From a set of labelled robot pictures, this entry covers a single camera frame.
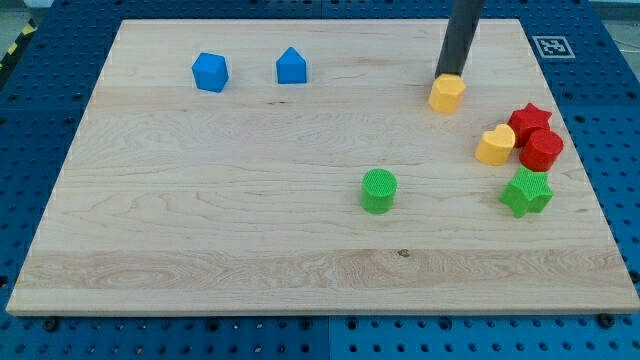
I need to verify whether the red cylinder block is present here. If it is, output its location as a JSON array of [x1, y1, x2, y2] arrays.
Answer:
[[519, 129, 564, 172]]

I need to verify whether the white fiducial marker tag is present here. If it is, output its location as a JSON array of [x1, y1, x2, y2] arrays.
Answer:
[[532, 35, 575, 59]]

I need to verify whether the blue cube block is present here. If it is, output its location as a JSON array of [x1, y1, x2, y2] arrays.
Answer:
[[191, 53, 229, 93]]

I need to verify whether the yellow hexagon block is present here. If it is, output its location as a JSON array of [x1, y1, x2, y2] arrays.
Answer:
[[428, 73, 466, 114]]

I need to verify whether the yellow heart block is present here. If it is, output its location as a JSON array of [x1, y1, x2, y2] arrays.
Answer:
[[474, 124, 516, 166]]

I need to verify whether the wooden board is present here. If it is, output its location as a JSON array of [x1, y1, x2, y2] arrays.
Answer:
[[7, 19, 639, 317]]

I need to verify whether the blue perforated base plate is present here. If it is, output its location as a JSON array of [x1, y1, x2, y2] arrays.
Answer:
[[1, 1, 639, 359]]

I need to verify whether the green star block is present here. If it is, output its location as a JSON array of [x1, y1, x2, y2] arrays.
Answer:
[[499, 166, 554, 218]]

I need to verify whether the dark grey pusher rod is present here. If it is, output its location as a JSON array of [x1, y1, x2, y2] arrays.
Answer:
[[435, 0, 486, 78]]

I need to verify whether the blue pentagon house block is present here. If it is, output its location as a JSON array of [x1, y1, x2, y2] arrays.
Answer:
[[276, 47, 307, 84]]

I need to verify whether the green cylinder block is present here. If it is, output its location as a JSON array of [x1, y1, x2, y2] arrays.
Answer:
[[360, 168, 397, 214]]

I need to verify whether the red star block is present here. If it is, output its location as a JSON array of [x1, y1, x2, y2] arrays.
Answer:
[[507, 103, 552, 148]]

